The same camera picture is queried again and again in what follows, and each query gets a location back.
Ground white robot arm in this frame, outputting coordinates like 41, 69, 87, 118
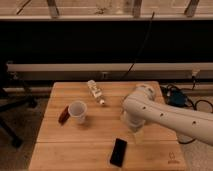
122, 84, 213, 146

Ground white ceramic cup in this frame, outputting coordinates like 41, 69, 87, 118
68, 101, 87, 124

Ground blue power adapter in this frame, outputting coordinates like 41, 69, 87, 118
169, 92, 186, 107

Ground clear plastic bottle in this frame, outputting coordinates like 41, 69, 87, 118
87, 80, 105, 105

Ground black office chair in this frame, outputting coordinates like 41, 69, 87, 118
0, 61, 38, 149

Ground black floor cables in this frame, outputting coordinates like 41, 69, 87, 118
160, 75, 213, 145

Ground black hanging cable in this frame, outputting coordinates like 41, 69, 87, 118
120, 11, 156, 81

